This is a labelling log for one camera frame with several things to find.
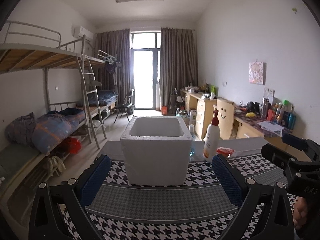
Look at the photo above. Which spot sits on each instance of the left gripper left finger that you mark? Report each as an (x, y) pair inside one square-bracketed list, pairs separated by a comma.
[(92, 178)]

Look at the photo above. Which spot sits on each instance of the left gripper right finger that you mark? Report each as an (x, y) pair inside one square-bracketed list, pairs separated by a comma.
[(229, 179)]

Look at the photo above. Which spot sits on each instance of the person right hand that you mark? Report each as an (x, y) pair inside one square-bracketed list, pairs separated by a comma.
[(299, 213)]

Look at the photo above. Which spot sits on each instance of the red snack packet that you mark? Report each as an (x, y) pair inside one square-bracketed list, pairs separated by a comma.
[(226, 152)]

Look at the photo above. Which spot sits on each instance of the red plastic bag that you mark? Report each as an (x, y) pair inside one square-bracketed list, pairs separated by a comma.
[(71, 145)]

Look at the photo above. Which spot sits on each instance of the houndstooth table cloth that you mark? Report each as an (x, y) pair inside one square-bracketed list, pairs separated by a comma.
[(197, 209)]

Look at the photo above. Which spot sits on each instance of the white pump lotion bottle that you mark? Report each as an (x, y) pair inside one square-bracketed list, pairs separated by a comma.
[(212, 138)]

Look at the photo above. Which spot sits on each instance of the white foam box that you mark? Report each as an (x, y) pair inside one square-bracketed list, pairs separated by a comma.
[(156, 151)]

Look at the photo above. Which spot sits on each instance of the white papers on desk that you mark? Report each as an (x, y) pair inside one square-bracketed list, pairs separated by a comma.
[(270, 126)]

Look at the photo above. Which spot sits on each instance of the blue orange quilt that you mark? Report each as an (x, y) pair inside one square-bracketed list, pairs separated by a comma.
[(54, 127)]

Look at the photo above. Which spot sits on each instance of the long wooden desk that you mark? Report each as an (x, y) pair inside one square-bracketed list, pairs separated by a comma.
[(243, 127)]

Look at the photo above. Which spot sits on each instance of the clear blue liquid bottle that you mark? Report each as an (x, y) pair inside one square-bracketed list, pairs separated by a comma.
[(193, 137)]

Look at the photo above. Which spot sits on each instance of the metal bunk bed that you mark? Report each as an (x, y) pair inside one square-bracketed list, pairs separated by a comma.
[(71, 55)]

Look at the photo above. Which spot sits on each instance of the black folding chair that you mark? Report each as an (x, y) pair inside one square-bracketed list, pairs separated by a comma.
[(125, 105)]

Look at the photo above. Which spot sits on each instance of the yellow object on desk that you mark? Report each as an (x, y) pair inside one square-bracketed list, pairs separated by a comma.
[(250, 115)]

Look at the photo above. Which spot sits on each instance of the wooden smiley chair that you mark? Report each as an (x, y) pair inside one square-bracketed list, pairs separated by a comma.
[(226, 119)]

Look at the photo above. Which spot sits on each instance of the grey bundled blanket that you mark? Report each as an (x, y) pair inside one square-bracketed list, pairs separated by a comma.
[(21, 130)]

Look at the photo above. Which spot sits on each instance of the left brown curtain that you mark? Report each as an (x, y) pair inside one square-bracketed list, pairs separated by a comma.
[(114, 48)]

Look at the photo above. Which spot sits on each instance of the brown curtain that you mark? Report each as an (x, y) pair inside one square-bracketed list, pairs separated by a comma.
[(114, 48), (178, 62)]

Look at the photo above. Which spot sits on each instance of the right brown curtain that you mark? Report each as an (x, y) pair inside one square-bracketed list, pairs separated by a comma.
[(178, 62)]

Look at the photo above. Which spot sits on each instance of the glass balcony door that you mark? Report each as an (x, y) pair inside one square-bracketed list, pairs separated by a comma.
[(145, 61)]

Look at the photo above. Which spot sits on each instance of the white air conditioner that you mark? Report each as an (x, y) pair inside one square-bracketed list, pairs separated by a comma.
[(80, 31)]

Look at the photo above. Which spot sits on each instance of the pink cartoon wall picture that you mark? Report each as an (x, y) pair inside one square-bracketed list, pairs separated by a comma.
[(256, 73)]

